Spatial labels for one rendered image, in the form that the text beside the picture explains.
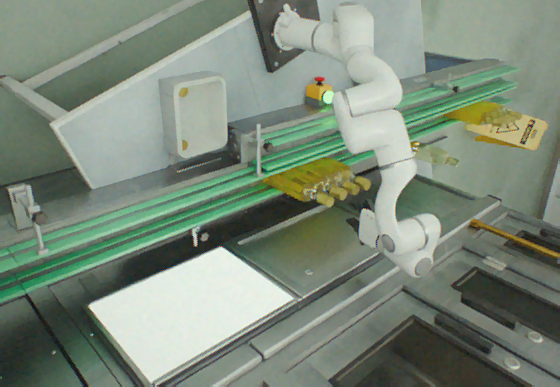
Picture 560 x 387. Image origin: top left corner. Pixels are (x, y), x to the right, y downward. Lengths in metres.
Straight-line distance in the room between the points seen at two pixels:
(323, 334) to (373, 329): 0.13
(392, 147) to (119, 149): 0.76
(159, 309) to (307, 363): 0.38
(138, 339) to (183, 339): 0.10
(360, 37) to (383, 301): 0.70
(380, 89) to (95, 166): 0.79
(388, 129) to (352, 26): 0.33
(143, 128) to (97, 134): 0.14
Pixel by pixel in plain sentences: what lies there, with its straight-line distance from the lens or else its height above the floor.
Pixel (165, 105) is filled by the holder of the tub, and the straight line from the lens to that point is 1.46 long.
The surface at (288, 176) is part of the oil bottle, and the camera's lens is 1.54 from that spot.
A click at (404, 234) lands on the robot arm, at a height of 1.50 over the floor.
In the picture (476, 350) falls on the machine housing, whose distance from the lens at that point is 1.29.
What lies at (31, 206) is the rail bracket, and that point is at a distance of 1.18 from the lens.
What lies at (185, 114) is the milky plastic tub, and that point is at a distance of 1.51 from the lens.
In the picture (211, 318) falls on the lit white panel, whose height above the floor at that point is 1.23.
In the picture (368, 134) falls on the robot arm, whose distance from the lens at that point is 1.14.
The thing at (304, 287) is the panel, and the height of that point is 1.29.
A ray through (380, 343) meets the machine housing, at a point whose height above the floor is 1.52.
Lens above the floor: 2.00
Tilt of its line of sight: 42 degrees down
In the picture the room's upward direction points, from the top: 116 degrees clockwise
